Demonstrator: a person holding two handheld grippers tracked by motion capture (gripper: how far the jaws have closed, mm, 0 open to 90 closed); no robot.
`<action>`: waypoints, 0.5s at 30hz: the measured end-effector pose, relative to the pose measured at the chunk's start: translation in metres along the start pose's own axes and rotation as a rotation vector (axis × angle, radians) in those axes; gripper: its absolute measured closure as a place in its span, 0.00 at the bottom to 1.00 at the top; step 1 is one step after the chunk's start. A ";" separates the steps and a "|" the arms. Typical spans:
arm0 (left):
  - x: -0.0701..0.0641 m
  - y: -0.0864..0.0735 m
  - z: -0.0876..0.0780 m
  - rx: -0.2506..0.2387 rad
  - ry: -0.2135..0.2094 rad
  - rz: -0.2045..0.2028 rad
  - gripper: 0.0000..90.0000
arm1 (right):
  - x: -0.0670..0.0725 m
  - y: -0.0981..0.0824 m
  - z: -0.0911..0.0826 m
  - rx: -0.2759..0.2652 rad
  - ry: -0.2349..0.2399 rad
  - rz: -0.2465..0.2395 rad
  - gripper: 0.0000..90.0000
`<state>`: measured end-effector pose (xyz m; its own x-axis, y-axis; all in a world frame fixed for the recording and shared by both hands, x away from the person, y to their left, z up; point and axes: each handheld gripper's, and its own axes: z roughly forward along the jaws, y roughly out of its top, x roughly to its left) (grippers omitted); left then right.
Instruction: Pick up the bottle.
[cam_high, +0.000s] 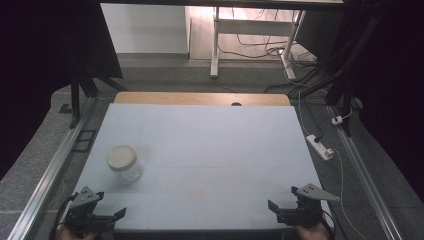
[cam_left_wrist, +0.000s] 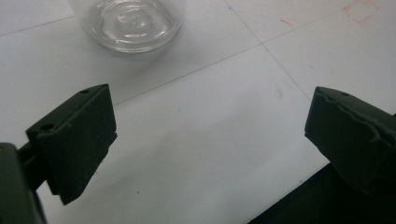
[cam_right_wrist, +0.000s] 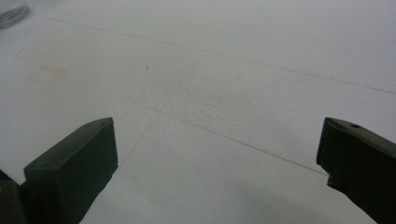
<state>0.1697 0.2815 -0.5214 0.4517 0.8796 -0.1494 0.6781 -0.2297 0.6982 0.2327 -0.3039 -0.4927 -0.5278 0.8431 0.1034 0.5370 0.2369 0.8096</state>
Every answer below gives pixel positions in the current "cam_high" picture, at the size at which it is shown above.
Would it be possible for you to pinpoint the white desk frame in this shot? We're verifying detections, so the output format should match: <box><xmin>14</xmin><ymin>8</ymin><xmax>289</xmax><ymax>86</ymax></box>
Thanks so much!
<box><xmin>209</xmin><ymin>6</ymin><xmax>306</xmax><ymax>81</ymax></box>

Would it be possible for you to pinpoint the black floor bracket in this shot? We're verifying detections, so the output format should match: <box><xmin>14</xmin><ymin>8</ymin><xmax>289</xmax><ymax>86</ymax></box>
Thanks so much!
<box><xmin>71</xmin><ymin>129</ymin><xmax>98</xmax><ymax>154</ymax></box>

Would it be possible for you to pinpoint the clear glass jar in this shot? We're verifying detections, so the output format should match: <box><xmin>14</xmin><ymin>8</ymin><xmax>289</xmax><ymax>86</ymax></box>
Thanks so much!
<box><xmin>117</xmin><ymin>155</ymin><xmax>144</xmax><ymax>186</ymax></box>

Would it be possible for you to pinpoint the cream round jar lid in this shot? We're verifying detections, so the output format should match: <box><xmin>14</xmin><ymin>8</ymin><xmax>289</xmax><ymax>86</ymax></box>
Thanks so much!
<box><xmin>106</xmin><ymin>144</ymin><xmax>138</xmax><ymax>173</ymax></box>

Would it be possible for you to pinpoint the thin white cable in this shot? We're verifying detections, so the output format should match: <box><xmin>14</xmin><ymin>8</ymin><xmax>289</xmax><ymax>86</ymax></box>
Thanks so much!
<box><xmin>297</xmin><ymin>90</ymin><xmax>361</xmax><ymax>240</ymax></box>

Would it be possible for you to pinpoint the aluminium floor rail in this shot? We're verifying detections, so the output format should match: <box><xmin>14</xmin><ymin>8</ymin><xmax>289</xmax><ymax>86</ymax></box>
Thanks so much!
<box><xmin>326</xmin><ymin>105</ymin><xmax>404</xmax><ymax>240</ymax></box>
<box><xmin>6</xmin><ymin>97</ymin><xmax>98</xmax><ymax>240</ymax></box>

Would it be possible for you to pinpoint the black metal stand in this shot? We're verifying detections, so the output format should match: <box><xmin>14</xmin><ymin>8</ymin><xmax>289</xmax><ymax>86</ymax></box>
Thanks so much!
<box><xmin>68</xmin><ymin>68</ymin><xmax>128</xmax><ymax>129</ymax></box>
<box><xmin>288</xmin><ymin>14</ymin><xmax>383</xmax><ymax>138</ymax></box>

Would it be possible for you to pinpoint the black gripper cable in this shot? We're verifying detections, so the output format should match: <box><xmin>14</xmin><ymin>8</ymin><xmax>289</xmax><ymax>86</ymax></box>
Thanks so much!
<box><xmin>49</xmin><ymin>195</ymin><xmax>78</xmax><ymax>240</ymax></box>
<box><xmin>320</xmin><ymin>209</ymin><xmax>337</xmax><ymax>238</ymax></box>

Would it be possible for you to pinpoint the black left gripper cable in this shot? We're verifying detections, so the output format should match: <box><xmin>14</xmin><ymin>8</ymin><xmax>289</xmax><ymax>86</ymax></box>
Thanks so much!
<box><xmin>49</xmin><ymin>195</ymin><xmax>78</xmax><ymax>240</ymax></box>

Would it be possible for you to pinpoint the white table mat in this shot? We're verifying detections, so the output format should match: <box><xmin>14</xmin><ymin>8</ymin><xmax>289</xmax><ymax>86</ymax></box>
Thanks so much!
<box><xmin>68</xmin><ymin>102</ymin><xmax>335</xmax><ymax>232</ymax></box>

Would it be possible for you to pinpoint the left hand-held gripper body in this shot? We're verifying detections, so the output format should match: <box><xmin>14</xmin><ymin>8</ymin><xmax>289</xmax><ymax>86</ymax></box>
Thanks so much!
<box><xmin>63</xmin><ymin>186</ymin><xmax>116</xmax><ymax>233</ymax></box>

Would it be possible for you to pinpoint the black curtain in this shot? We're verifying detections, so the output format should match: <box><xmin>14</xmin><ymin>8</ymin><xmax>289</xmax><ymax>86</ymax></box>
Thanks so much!
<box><xmin>0</xmin><ymin>0</ymin><xmax>124</xmax><ymax>181</ymax></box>
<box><xmin>296</xmin><ymin>0</ymin><xmax>424</xmax><ymax>204</ymax></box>

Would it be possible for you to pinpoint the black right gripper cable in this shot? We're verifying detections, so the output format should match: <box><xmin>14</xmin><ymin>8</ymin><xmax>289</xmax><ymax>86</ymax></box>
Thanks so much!
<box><xmin>320</xmin><ymin>209</ymin><xmax>337</xmax><ymax>238</ymax></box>

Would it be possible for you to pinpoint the white power strip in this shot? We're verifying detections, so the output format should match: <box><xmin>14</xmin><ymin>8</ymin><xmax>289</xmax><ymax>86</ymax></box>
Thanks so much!
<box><xmin>305</xmin><ymin>134</ymin><xmax>335</xmax><ymax>162</ymax></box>

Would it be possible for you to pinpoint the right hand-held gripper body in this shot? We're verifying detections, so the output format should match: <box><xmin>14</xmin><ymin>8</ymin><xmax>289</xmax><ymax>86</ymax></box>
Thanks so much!
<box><xmin>276</xmin><ymin>183</ymin><xmax>341</xmax><ymax>229</ymax></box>

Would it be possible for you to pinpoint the person's right hand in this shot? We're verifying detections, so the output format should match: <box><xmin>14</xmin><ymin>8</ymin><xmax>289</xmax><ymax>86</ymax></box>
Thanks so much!
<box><xmin>293</xmin><ymin>222</ymin><xmax>332</xmax><ymax>240</ymax></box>

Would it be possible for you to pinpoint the black floor cables bundle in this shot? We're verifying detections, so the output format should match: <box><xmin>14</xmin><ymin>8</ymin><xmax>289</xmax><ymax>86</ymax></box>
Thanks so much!
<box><xmin>218</xmin><ymin>8</ymin><xmax>334</xmax><ymax>96</ymax></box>

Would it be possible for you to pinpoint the person's left hand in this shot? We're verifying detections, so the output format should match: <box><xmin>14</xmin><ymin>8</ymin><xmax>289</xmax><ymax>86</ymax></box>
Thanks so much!
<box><xmin>54</xmin><ymin>223</ymin><xmax>98</xmax><ymax>240</ymax></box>

